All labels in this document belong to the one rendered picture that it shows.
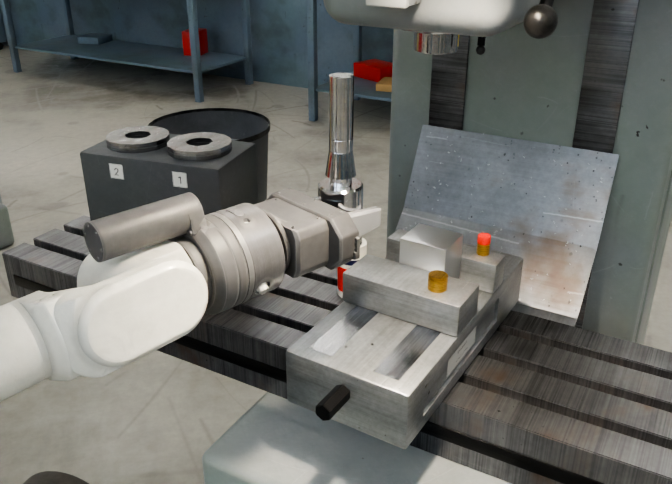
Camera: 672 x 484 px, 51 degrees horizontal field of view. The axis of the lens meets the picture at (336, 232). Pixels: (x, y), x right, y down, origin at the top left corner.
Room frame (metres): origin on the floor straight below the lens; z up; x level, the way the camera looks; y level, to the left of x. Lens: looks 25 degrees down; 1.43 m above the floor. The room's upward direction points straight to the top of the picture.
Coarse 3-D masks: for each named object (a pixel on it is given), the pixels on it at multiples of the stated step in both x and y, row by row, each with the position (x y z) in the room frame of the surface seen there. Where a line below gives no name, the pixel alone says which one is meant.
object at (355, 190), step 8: (320, 184) 0.68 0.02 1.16; (328, 184) 0.68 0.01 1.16; (352, 184) 0.68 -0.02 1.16; (360, 184) 0.68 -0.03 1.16; (320, 192) 0.67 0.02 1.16; (328, 192) 0.66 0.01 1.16; (336, 192) 0.66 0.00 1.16; (344, 192) 0.66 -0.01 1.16; (352, 192) 0.66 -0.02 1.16; (360, 192) 0.67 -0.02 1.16; (336, 200) 0.66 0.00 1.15; (344, 200) 0.66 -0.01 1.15
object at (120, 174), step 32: (128, 128) 1.02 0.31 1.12; (160, 128) 1.02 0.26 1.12; (96, 160) 0.94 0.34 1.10; (128, 160) 0.93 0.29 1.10; (160, 160) 0.91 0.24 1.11; (192, 160) 0.91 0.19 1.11; (224, 160) 0.91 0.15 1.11; (256, 160) 0.99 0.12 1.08; (96, 192) 0.94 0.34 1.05; (128, 192) 0.93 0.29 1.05; (160, 192) 0.91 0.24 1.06; (192, 192) 0.89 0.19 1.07; (224, 192) 0.89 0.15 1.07; (256, 192) 0.99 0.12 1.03
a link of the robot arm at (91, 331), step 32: (96, 288) 0.46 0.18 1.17; (128, 288) 0.46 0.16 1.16; (160, 288) 0.48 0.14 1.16; (192, 288) 0.50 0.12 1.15; (32, 320) 0.44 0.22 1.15; (64, 320) 0.44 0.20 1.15; (96, 320) 0.44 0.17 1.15; (128, 320) 0.46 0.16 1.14; (160, 320) 0.47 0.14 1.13; (192, 320) 0.49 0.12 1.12; (64, 352) 0.43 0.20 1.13; (96, 352) 0.43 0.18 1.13; (128, 352) 0.45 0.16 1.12
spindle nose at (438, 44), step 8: (416, 40) 0.77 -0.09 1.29; (424, 40) 0.76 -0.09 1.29; (432, 40) 0.75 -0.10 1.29; (440, 40) 0.75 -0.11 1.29; (448, 40) 0.75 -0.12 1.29; (456, 40) 0.76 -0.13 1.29; (416, 48) 0.77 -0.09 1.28; (424, 48) 0.76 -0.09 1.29; (432, 48) 0.75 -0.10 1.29; (440, 48) 0.75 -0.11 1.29; (448, 48) 0.76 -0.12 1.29; (456, 48) 0.76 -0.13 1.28
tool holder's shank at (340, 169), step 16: (336, 80) 0.67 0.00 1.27; (352, 80) 0.68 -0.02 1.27; (336, 96) 0.67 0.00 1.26; (352, 96) 0.68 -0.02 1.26; (336, 112) 0.67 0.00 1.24; (352, 112) 0.68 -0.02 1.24; (336, 128) 0.67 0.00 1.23; (352, 128) 0.68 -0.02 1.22; (336, 144) 0.67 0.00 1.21; (352, 144) 0.68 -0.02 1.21; (336, 160) 0.67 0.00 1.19; (352, 160) 0.68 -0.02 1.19; (336, 176) 0.67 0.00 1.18; (352, 176) 0.67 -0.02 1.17
